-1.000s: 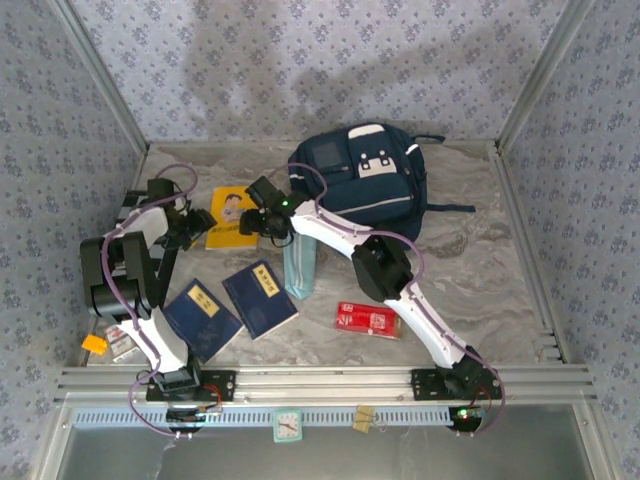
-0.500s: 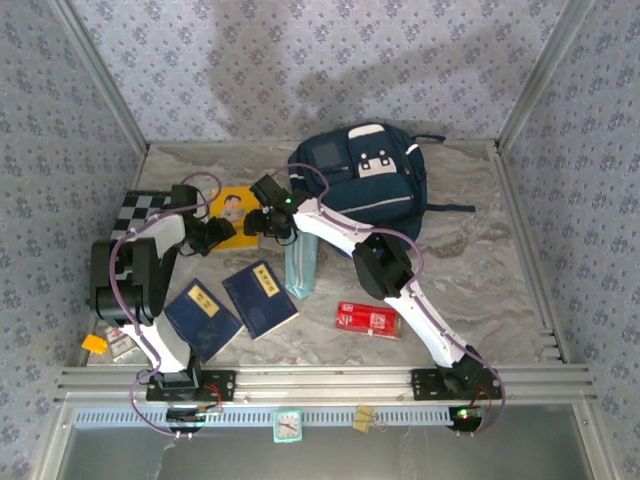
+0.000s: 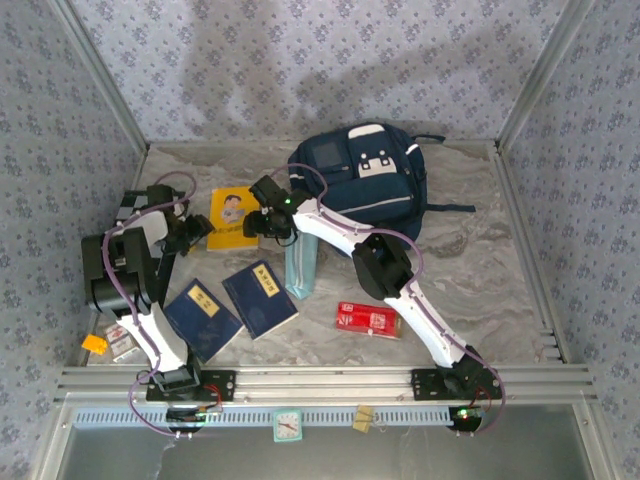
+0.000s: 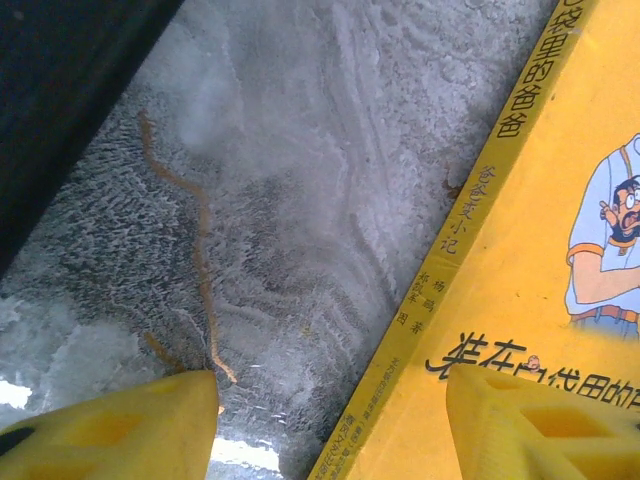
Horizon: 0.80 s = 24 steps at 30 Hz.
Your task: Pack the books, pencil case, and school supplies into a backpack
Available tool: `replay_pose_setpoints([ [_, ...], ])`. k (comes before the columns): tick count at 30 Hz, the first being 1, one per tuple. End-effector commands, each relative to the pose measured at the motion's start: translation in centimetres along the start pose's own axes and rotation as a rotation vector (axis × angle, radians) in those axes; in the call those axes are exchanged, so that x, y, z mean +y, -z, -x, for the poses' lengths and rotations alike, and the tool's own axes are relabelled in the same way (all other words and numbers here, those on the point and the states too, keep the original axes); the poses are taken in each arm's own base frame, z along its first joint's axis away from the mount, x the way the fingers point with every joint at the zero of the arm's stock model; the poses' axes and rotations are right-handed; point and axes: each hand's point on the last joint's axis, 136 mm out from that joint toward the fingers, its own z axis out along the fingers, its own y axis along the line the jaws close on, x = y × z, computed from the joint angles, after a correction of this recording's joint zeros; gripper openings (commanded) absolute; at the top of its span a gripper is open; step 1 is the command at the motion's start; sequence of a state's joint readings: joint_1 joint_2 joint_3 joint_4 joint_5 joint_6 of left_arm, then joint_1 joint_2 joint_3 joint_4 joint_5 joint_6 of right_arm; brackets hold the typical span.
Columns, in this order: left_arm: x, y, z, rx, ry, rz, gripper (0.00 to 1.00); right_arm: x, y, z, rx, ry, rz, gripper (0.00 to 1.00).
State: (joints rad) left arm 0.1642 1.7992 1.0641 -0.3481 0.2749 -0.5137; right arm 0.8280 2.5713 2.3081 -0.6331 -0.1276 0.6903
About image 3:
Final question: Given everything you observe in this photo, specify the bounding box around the yellow picture book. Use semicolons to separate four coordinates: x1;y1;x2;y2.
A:
206;185;261;253

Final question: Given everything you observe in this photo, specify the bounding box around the light blue pencil case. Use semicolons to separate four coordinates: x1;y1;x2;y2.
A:
283;232;320;301

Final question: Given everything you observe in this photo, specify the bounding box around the navy book yellow label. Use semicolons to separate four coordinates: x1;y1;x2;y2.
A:
163;278;245;364
221;259;300;341

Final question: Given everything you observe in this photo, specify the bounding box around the navy blue backpack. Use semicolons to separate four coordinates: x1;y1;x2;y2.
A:
287;122;476;259

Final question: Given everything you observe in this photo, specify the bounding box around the red rectangular box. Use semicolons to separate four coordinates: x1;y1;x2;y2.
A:
335;301;405;341

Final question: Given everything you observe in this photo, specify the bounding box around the black grey chessboard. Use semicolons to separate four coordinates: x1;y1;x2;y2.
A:
115;189;154;226

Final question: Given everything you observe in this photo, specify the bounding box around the playing card box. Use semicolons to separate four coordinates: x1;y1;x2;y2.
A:
103;322;141;364

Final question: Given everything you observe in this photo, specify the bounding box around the small orange block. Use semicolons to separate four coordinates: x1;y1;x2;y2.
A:
81;333;110;356

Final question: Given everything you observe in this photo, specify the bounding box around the left controller board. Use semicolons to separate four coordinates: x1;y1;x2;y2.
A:
166;405;224;434

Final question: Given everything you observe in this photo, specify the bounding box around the controller board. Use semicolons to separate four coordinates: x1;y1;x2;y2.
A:
448;405;487;434
166;405;224;434

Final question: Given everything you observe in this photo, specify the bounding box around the small teal clock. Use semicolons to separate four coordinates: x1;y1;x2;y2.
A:
272;408;304;445

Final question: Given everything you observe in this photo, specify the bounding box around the small yellow tag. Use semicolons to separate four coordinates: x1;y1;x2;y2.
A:
352;404;375;433

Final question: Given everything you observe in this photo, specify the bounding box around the right controller board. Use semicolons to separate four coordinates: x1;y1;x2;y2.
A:
448;405;487;434

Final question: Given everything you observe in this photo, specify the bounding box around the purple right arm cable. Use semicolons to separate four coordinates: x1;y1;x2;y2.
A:
285;162;507;440

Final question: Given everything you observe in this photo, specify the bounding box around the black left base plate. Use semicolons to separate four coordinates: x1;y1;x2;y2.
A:
145;368;237;403

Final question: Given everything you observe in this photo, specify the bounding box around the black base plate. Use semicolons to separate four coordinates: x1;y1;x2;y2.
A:
145;368;237;403
410;368;503;401

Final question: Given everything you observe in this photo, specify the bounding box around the aluminium mounting rail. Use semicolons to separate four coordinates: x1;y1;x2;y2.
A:
54;365;599;405

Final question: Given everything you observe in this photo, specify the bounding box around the aluminium frame post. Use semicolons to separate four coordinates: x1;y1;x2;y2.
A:
493;0;599;154
47;0;151;154

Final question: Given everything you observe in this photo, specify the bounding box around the grey slotted cable duct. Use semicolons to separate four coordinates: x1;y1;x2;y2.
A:
72;405;454;429

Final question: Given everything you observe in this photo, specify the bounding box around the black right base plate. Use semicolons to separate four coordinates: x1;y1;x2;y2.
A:
410;368;503;401

